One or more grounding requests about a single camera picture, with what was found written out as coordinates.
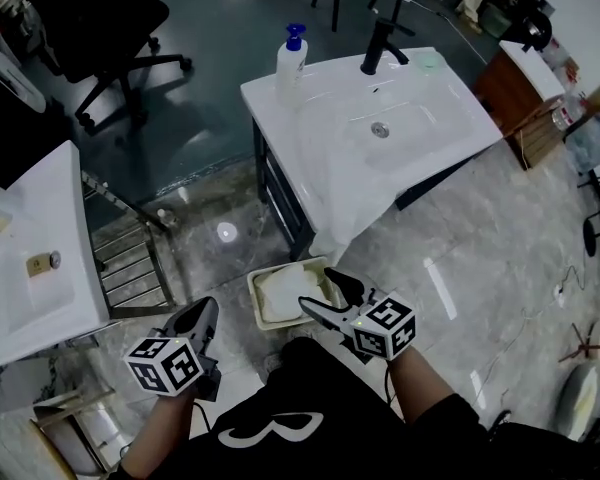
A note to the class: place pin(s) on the large clear water jug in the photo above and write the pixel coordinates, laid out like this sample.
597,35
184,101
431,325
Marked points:
570,113

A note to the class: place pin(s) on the brown wooden stand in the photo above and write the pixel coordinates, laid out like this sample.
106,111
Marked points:
590,345

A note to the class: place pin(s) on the person's grey shoe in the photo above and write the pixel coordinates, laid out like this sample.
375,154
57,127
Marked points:
274,368

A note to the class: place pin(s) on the large black cabinet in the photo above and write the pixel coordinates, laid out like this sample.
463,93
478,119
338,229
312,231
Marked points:
5,78

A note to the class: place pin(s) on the wooden frame chair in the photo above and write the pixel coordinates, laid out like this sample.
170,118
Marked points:
65,438

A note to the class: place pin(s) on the plastic-wrapped panel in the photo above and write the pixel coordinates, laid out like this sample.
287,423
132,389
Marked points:
595,143

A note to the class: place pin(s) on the pale green soap bar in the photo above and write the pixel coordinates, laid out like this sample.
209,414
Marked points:
428,60

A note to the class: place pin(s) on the small clear plastic bottle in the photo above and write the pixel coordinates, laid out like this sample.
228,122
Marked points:
165,216

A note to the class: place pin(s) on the marble-patterned panel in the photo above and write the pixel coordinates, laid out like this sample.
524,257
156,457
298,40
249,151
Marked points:
10,388

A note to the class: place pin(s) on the beige plastic basket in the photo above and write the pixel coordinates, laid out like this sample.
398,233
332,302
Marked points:
280,324

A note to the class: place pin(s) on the white ceramic sink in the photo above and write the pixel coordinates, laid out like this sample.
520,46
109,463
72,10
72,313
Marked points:
35,268
455,113

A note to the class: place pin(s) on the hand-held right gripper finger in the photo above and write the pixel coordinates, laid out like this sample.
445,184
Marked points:
325,315
347,288

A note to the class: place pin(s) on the white round basin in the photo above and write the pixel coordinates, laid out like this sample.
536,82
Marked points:
587,398

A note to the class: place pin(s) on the wooden slatted platform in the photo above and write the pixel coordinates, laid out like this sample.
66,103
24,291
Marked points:
535,138

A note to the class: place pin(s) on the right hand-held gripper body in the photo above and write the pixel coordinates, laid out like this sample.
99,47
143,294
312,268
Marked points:
385,325

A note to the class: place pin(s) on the white soap bottle blue pump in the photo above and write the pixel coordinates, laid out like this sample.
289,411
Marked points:
290,63

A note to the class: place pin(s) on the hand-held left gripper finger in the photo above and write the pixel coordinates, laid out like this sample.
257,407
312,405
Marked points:
185,313
207,328

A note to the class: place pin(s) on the person's black printed T-shirt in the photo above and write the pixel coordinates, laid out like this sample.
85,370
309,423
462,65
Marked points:
330,443

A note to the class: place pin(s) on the black office chair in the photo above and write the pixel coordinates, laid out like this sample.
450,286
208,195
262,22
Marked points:
95,18

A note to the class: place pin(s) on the person's right forearm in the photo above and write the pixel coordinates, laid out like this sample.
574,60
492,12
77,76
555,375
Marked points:
420,388

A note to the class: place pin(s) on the metal sink drain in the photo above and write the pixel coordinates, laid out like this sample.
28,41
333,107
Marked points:
380,128
55,258

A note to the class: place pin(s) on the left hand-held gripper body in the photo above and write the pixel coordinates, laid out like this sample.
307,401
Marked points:
165,365

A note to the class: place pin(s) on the person's left forearm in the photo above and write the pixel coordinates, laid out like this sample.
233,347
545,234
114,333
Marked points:
155,433

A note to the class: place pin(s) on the wooden vanity with white top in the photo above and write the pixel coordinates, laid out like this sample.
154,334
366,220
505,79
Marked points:
520,78

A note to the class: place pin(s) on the black sink faucet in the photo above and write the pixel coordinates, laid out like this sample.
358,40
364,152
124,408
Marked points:
375,48

